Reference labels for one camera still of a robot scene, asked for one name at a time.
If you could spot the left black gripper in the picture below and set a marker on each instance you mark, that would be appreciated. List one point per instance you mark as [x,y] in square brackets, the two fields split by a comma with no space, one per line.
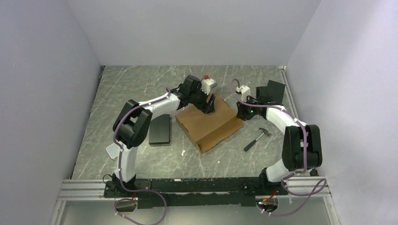
[210,108]

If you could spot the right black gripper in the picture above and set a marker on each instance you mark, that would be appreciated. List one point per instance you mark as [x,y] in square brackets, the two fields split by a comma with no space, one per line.
[241,112]

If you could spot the brown cardboard box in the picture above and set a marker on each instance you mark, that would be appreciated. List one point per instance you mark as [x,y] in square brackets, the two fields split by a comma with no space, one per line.
[207,130]

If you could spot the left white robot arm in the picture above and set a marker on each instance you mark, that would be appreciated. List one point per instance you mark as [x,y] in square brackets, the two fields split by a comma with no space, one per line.
[132,125]

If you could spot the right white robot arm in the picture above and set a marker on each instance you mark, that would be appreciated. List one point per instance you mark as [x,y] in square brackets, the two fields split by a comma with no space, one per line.
[302,142]

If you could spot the black square box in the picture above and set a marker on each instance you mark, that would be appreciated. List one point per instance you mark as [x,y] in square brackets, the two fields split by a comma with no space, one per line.
[275,90]

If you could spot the black rectangular block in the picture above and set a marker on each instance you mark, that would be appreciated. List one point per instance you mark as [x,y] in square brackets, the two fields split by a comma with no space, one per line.
[160,131]

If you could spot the silver metal tin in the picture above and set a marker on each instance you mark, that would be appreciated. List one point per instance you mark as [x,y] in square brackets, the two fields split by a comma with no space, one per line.
[113,150]

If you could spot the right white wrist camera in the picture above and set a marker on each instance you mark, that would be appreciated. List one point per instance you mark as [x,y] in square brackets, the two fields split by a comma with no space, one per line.
[244,92]

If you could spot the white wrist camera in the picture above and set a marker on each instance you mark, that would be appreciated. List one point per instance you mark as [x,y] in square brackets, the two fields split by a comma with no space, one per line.
[244,92]
[207,84]

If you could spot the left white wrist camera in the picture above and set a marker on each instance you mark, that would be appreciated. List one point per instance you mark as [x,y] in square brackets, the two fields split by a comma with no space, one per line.
[207,84]

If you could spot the black handled claw hammer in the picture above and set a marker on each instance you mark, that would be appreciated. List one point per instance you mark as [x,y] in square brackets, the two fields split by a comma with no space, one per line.
[252,143]

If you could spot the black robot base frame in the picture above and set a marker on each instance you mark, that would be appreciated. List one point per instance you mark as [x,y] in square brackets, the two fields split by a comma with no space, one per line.
[150,193]

